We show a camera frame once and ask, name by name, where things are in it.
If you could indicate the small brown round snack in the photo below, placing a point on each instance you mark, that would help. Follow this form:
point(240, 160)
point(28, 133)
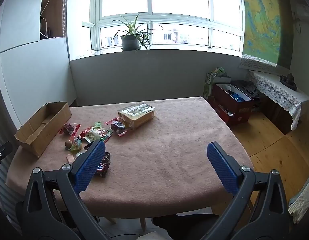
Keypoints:
point(68, 144)

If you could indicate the white framed window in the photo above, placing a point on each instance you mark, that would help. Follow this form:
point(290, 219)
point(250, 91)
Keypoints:
point(169, 15)

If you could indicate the small green candy packet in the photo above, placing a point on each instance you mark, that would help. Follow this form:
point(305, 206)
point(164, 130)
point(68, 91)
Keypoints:
point(77, 143)

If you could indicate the brown chocolate bar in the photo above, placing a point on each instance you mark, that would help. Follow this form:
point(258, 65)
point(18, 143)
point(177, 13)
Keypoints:
point(102, 168)

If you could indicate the patterned cloth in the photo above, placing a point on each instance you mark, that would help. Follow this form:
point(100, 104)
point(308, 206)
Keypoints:
point(302, 200)

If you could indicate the small red snack packet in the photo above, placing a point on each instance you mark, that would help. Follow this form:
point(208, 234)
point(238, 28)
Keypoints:
point(85, 130)

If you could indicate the white lace cloth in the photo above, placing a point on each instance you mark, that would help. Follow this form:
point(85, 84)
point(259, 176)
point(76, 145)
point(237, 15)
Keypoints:
point(279, 92)

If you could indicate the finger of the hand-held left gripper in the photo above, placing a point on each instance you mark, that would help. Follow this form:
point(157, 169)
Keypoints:
point(2, 150)

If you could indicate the wooden wall shelf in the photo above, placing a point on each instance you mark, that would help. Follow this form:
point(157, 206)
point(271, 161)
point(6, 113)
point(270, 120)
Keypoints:
point(53, 12)

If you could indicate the cardboard box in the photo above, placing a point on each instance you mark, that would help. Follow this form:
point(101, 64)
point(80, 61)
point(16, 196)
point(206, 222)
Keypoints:
point(40, 130)

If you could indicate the black candy packet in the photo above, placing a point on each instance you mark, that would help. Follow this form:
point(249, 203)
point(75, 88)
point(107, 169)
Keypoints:
point(106, 156)

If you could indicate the dark teapot set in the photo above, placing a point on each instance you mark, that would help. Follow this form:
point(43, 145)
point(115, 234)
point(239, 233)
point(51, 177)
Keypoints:
point(289, 80)

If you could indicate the green and red snack packet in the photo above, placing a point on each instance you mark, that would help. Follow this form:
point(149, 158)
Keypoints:
point(97, 133)

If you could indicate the green carton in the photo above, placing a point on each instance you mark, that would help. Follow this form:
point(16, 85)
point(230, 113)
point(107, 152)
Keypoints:
point(210, 83)

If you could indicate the cracker packet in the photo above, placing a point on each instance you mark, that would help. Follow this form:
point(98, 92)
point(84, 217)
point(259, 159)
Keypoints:
point(137, 113)

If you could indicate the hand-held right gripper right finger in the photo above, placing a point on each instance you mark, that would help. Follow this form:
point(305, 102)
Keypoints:
point(223, 166)

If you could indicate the potted spider plant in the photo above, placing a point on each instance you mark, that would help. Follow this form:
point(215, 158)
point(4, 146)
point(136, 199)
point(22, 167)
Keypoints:
point(130, 41)

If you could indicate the dark red date packet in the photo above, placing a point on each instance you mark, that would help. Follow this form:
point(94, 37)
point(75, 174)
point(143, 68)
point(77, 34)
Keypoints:
point(69, 128)
point(118, 126)

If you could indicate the small pink packet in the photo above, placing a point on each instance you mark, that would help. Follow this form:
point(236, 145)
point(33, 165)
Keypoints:
point(70, 158)

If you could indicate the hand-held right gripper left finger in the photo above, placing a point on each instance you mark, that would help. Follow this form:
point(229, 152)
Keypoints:
point(90, 165)

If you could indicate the landscape wall scroll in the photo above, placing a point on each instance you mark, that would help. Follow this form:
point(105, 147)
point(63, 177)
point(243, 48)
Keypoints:
point(262, 22)

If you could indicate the dark red storage box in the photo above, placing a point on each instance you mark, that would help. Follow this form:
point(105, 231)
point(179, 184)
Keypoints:
point(234, 105)

